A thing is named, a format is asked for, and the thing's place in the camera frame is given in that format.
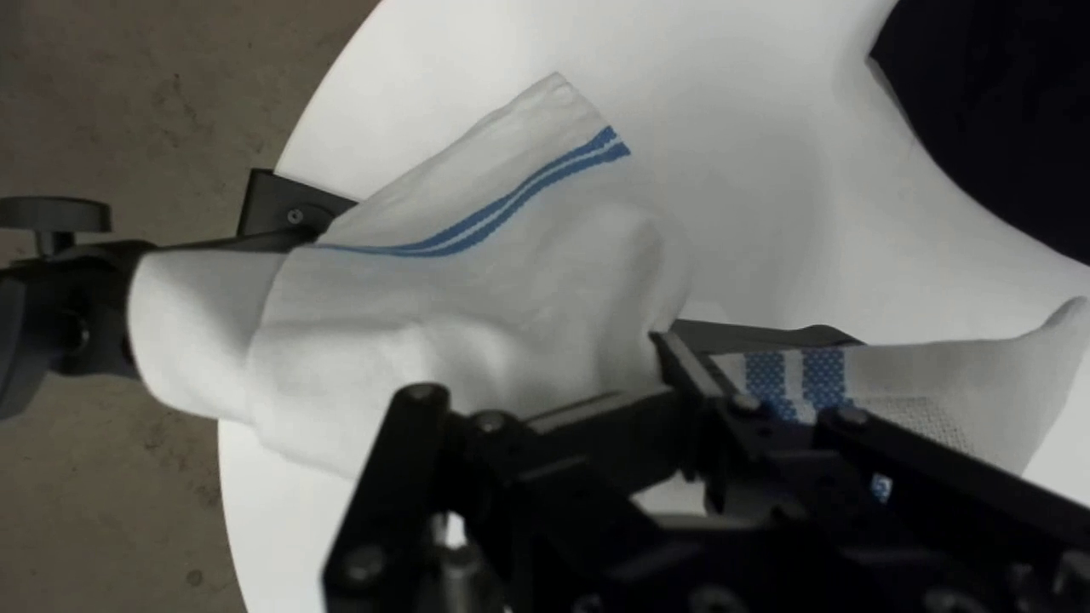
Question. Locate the white blue-striped tea towel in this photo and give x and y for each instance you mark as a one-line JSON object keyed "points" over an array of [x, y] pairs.
{"points": [[518, 267]]}

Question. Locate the black garment with white print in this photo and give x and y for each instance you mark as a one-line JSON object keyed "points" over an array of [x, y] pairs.
{"points": [[1000, 98]]}

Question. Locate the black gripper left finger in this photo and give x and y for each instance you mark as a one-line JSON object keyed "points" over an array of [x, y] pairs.
{"points": [[482, 511]]}

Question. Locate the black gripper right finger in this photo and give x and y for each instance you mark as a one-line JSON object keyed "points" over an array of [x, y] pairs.
{"points": [[863, 517]]}

